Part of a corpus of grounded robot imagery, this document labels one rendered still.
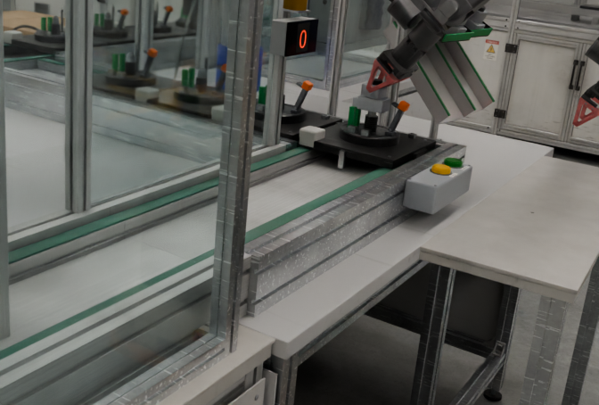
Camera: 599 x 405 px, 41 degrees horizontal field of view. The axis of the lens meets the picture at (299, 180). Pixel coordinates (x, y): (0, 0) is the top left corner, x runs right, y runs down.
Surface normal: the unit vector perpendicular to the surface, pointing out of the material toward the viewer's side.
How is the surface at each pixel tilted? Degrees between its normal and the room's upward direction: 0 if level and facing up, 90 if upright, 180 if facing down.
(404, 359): 0
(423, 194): 90
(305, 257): 90
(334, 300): 0
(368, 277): 0
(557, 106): 90
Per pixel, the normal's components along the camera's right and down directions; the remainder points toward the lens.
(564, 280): 0.09, -0.95
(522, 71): -0.48, 0.23
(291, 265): 0.85, 0.24
